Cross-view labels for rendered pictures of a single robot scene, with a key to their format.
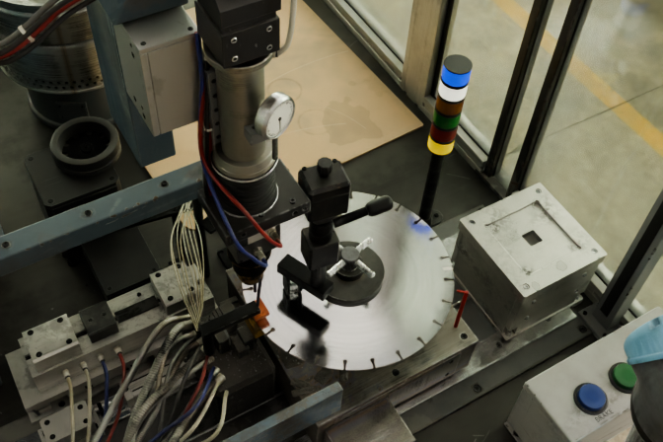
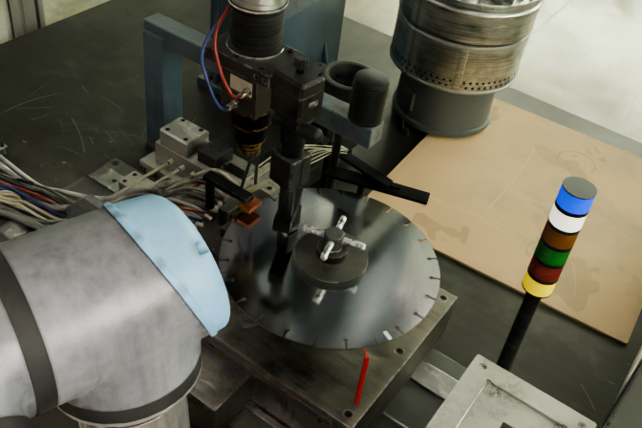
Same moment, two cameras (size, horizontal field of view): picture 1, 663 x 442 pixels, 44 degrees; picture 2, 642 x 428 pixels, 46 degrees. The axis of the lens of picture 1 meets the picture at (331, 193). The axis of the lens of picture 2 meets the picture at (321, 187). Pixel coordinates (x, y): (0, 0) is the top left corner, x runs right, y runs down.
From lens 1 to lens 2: 0.86 m
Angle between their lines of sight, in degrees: 45
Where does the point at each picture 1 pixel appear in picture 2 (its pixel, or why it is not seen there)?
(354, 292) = (308, 264)
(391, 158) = (557, 328)
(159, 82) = not seen: outside the picture
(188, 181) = (327, 105)
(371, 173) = not seen: hidden behind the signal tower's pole
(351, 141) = not seen: hidden behind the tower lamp
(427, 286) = (353, 323)
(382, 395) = (246, 363)
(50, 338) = (182, 130)
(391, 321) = (295, 303)
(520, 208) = (540, 411)
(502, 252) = (464, 404)
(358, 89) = (618, 275)
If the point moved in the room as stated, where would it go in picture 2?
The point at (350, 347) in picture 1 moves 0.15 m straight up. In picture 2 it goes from (248, 280) to (254, 201)
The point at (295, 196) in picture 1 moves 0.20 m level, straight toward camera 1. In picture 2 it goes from (268, 68) to (110, 91)
